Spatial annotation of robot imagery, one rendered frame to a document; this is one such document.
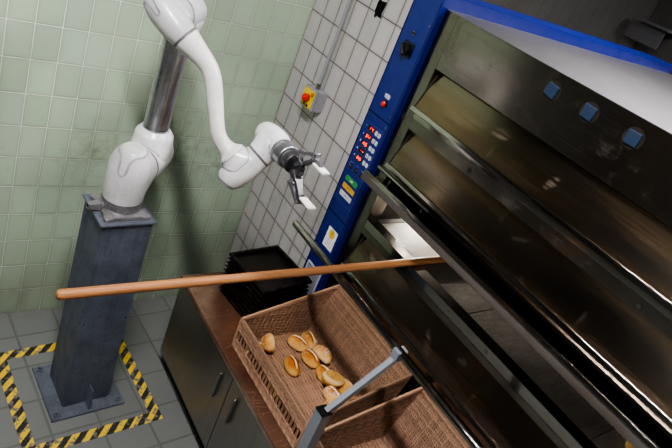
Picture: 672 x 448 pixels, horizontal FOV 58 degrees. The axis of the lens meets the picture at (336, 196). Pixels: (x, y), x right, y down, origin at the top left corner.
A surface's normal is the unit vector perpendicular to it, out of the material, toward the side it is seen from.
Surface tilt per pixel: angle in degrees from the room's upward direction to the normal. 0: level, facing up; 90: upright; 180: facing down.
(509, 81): 90
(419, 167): 70
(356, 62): 90
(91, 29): 90
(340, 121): 90
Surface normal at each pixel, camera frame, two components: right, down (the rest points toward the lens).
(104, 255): 0.57, 0.55
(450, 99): -0.62, -0.29
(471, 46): -0.78, 0.00
